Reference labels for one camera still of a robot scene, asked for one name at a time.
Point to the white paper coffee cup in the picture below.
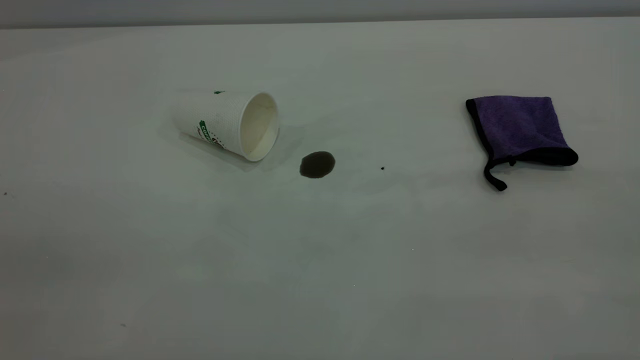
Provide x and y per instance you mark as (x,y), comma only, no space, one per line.
(220,120)

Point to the purple cloth with black trim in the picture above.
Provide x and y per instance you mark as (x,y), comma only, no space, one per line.
(517,125)

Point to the brown coffee spill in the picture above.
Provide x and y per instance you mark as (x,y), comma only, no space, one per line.
(317,165)

